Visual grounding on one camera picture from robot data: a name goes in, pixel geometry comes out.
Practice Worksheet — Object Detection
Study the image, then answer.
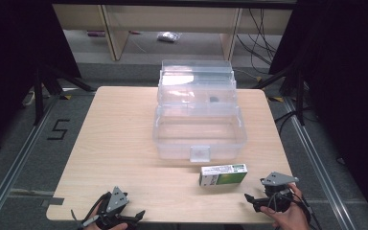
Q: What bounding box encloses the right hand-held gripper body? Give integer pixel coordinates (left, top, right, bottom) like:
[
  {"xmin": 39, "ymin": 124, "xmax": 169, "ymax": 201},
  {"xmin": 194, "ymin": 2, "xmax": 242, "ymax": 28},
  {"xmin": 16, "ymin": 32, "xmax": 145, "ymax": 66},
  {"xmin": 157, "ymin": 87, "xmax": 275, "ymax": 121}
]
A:
[{"xmin": 261, "ymin": 172, "xmax": 300, "ymax": 214}]

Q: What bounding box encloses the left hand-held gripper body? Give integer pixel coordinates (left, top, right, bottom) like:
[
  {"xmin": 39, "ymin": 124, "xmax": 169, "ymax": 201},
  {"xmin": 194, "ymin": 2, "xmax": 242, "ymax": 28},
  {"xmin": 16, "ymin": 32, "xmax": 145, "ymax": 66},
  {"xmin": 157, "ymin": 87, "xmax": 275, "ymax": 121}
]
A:
[{"xmin": 90, "ymin": 186, "xmax": 132, "ymax": 230}]

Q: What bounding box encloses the green and white carton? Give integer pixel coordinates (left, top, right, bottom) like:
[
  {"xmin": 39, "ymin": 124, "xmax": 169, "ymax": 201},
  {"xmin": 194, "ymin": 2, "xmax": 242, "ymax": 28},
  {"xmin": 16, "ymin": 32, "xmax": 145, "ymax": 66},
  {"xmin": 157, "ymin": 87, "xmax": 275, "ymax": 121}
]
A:
[{"xmin": 198, "ymin": 163, "xmax": 249, "ymax": 188}]

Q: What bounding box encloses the clear plastic storage box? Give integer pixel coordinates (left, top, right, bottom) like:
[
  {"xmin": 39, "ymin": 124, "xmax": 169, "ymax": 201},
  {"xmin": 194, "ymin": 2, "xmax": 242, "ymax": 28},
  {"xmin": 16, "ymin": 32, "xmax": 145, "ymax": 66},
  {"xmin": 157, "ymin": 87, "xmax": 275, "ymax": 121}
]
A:
[{"xmin": 152, "ymin": 59, "xmax": 248, "ymax": 164}]

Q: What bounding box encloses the person's left hand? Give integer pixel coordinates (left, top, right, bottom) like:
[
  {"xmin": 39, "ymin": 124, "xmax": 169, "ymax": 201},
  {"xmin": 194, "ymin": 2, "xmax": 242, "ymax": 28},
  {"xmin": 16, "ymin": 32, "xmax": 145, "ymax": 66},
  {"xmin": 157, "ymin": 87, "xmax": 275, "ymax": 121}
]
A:
[{"xmin": 82, "ymin": 200, "xmax": 129, "ymax": 230}]

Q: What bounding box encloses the person's right hand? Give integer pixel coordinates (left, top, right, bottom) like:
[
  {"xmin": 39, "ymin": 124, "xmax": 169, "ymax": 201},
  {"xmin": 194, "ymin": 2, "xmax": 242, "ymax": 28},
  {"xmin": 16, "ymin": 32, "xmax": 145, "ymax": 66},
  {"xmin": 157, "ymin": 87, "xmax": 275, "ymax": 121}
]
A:
[{"xmin": 260, "ymin": 183, "xmax": 311, "ymax": 230}]

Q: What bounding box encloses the black metal stand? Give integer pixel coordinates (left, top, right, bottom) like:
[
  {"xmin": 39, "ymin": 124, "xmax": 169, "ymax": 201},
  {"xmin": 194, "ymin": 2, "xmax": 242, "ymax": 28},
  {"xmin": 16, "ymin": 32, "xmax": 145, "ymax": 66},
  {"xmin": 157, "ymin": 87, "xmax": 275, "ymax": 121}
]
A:
[
  {"xmin": 252, "ymin": 62, "xmax": 309, "ymax": 127},
  {"xmin": 33, "ymin": 62, "xmax": 96, "ymax": 127}
]

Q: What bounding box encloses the crumpled clear plastic bag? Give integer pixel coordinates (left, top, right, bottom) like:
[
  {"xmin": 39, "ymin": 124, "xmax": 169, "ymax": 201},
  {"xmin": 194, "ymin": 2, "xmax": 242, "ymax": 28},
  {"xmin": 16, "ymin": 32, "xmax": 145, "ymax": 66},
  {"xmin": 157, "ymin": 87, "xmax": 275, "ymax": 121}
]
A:
[{"xmin": 156, "ymin": 31, "xmax": 182, "ymax": 43}]

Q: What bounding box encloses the aluminium floor rail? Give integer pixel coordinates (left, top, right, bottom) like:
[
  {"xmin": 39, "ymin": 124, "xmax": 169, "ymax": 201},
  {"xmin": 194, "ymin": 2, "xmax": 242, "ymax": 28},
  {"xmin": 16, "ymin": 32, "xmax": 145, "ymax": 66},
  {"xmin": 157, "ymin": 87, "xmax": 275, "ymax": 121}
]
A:
[
  {"xmin": 0, "ymin": 94, "xmax": 60, "ymax": 230},
  {"xmin": 283, "ymin": 96, "xmax": 357, "ymax": 230}
]

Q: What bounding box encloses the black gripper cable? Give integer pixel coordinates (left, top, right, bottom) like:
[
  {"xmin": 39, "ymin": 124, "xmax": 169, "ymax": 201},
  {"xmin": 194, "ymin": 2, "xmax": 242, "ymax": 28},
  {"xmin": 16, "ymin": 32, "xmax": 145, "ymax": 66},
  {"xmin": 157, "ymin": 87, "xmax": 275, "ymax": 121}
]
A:
[
  {"xmin": 70, "ymin": 208, "xmax": 92, "ymax": 230},
  {"xmin": 295, "ymin": 191, "xmax": 322, "ymax": 230}
]

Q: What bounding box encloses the black floor cable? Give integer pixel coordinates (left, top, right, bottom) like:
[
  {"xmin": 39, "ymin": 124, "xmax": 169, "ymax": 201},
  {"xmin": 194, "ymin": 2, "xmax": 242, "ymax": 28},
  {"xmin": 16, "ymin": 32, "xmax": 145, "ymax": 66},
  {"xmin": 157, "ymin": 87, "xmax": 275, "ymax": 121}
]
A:
[{"xmin": 273, "ymin": 109, "xmax": 299, "ymax": 136}]

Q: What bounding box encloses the white floor cable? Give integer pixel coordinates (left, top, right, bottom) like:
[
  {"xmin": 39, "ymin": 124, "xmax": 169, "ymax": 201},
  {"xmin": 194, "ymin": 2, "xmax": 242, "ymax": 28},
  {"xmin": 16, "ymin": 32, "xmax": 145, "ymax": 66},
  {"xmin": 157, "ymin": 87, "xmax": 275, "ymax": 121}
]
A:
[{"xmin": 21, "ymin": 90, "xmax": 36, "ymax": 108}]

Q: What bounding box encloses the black cable bundle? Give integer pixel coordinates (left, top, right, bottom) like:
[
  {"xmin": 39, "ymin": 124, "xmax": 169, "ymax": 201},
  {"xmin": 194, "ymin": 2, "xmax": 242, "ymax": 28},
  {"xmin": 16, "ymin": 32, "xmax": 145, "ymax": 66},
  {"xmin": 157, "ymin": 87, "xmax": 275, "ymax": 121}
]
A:
[{"xmin": 235, "ymin": 8, "xmax": 279, "ymax": 67}]

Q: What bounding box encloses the light wooden desk frame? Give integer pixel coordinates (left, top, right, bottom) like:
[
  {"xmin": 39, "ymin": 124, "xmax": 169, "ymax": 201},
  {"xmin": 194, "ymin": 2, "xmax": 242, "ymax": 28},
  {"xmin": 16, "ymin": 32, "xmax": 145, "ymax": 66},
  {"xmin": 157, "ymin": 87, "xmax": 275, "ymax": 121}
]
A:
[{"xmin": 52, "ymin": 3, "xmax": 293, "ymax": 62}]

